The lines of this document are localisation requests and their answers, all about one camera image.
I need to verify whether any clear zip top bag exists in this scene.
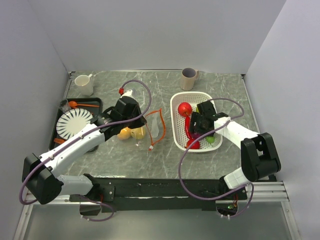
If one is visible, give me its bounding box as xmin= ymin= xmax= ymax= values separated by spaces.
xmin=114 ymin=87 xmax=166 ymax=151

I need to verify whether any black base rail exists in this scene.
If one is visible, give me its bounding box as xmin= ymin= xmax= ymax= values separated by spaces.
xmin=68 ymin=174 xmax=277 ymax=216

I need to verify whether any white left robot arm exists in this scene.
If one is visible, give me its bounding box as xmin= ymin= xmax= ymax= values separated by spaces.
xmin=22 ymin=96 xmax=147 ymax=205

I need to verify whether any striped white plate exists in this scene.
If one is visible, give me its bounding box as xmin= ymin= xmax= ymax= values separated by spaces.
xmin=56 ymin=108 xmax=93 ymax=140

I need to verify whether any white mug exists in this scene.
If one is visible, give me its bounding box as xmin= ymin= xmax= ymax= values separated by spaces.
xmin=74 ymin=74 xmax=94 ymax=97

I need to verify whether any purple onion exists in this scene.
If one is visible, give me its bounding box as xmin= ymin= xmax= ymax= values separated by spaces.
xmin=190 ymin=133 xmax=203 ymax=139

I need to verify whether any orange peach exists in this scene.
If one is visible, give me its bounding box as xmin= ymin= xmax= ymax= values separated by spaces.
xmin=117 ymin=127 xmax=131 ymax=141

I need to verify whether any orange plastic spoon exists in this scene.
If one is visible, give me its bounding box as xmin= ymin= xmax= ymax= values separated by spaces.
xmin=68 ymin=101 xmax=99 ymax=108

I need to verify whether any clear plastic cup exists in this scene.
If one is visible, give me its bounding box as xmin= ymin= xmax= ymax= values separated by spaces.
xmin=59 ymin=98 xmax=72 ymax=113

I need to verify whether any dark red wrinkled fruit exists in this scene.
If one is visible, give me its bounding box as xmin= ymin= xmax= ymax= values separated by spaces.
xmin=185 ymin=138 xmax=201 ymax=150

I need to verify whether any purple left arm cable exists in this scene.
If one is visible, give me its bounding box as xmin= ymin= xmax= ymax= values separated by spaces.
xmin=19 ymin=79 xmax=152 ymax=206

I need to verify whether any beige mug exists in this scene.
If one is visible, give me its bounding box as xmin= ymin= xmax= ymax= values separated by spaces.
xmin=180 ymin=67 xmax=200 ymax=91

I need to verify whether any red chili pepper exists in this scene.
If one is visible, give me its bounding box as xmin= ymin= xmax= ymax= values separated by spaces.
xmin=184 ymin=116 xmax=192 ymax=140

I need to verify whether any green bitter gourd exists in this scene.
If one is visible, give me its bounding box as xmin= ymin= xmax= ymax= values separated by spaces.
xmin=205 ymin=135 xmax=215 ymax=144

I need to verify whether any orange fork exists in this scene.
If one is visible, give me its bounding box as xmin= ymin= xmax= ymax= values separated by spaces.
xmin=53 ymin=138 xmax=65 ymax=144

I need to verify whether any black tray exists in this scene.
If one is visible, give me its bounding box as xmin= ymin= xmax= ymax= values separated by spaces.
xmin=48 ymin=97 xmax=103 ymax=150

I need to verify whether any white perforated plastic basket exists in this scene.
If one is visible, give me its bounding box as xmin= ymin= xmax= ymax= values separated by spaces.
xmin=170 ymin=91 xmax=224 ymax=154

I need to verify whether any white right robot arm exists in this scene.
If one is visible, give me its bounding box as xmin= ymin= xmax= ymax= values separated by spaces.
xmin=189 ymin=100 xmax=281 ymax=199

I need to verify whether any red apple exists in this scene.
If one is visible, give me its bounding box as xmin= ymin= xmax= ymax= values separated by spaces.
xmin=177 ymin=102 xmax=193 ymax=118

